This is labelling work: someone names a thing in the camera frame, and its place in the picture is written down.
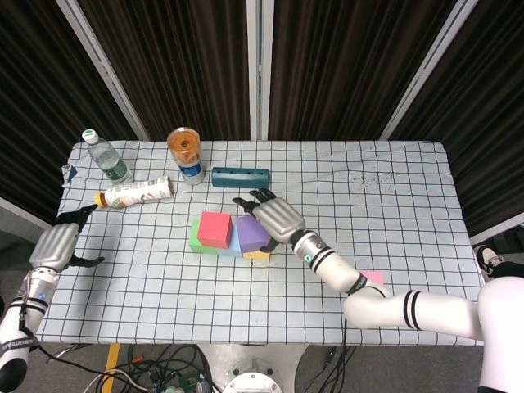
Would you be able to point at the white checkered tablecloth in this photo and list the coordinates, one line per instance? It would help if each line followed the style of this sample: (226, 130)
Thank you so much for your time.
(204, 307)

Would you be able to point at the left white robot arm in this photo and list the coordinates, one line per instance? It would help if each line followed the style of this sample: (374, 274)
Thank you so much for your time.
(24, 315)

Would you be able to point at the black trouser leg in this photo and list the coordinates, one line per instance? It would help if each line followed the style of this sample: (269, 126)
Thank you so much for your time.
(511, 269)

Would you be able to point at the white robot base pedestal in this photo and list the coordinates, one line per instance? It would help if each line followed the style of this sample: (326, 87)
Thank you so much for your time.
(249, 368)

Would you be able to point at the white and black sneaker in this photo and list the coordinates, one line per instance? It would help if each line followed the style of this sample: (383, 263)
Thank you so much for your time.
(487, 258)

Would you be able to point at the white screen base rail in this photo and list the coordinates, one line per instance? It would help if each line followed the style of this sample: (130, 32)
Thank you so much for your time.
(24, 213)
(499, 231)

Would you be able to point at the white aluminium screen post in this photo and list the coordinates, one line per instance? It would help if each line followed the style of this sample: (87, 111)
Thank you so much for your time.
(102, 65)
(430, 65)
(259, 69)

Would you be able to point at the pink foam cube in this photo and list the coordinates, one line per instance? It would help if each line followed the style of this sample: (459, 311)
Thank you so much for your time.
(374, 277)

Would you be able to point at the red foam cube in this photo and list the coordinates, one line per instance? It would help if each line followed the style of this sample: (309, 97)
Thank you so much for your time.
(213, 229)

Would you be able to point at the light blue foam cube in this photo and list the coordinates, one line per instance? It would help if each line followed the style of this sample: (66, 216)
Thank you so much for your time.
(234, 247)

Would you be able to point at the dark pleated curtain panel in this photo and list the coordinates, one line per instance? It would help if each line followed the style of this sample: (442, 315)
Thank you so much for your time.
(491, 102)
(176, 61)
(32, 102)
(348, 61)

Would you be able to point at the white labelled drink bottle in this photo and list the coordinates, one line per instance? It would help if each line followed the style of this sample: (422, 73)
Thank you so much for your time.
(135, 191)

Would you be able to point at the yellow foam cube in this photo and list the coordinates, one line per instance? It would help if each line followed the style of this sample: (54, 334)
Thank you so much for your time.
(256, 255)

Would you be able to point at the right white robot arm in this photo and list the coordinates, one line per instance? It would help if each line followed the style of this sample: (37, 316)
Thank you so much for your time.
(380, 307)

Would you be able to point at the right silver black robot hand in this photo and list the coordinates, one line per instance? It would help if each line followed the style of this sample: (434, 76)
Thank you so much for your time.
(280, 219)

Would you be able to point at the green foam cube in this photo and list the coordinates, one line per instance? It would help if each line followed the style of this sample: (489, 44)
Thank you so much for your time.
(195, 241)

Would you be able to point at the clear water bottle green label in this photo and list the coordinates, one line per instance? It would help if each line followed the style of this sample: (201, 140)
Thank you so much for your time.
(107, 159)

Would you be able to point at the purple foam cube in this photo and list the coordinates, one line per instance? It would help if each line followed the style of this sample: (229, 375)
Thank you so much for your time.
(249, 233)

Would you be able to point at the teal block with holes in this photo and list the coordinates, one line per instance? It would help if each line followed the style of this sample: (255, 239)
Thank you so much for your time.
(239, 179)

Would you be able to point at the blue and white can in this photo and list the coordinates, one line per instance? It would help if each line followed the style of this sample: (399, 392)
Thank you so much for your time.
(192, 175)

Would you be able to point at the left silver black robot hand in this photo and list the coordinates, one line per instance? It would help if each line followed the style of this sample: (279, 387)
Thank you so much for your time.
(53, 247)

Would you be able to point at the clear jar of rubber bands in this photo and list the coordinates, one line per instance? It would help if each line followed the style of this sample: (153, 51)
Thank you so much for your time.
(184, 146)

